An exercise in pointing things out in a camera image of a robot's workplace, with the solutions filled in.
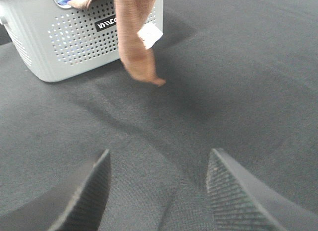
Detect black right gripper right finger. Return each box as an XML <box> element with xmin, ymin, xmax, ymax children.
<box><xmin>206</xmin><ymin>148</ymin><xmax>289</xmax><ymax>231</ymax></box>

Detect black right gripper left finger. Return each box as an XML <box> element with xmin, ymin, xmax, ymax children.
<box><xmin>48</xmin><ymin>149</ymin><xmax>111</xmax><ymax>231</ymax></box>

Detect brown microfibre towel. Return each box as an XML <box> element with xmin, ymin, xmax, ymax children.
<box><xmin>67</xmin><ymin>0</ymin><xmax>166</xmax><ymax>86</ymax></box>

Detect white towel care label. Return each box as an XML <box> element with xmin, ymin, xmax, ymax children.
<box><xmin>138</xmin><ymin>22</ymin><xmax>163</xmax><ymax>50</ymax></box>

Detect black table cloth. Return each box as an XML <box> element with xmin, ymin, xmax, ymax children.
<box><xmin>0</xmin><ymin>0</ymin><xmax>318</xmax><ymax>231</ymax></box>

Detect grey perforated laundry basket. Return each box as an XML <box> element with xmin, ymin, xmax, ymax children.
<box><xmin>0</xmin><ymin>0</ymin><xmax>163</xmax><ymax>82</ymax></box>

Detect blue cloth in basket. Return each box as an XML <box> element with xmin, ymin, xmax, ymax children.
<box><xmin>57</xmin><ymin>0</ymin><xmax>69</xmax><ymax>5</ymax></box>

